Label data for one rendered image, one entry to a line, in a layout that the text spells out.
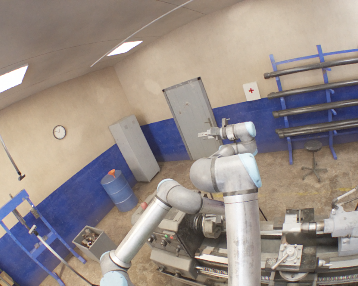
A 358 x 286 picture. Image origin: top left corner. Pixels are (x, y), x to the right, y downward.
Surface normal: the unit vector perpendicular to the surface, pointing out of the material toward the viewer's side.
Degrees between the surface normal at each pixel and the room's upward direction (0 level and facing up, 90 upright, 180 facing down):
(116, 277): 5
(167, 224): 45
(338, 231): 86
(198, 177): 59
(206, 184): 78
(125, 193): 90
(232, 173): 49
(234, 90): 90
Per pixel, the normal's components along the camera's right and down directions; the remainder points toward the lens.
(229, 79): -0.46, 0.48
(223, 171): -0.48, -0.30
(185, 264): -0.55, -0.47
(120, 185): 0.68, 0.00
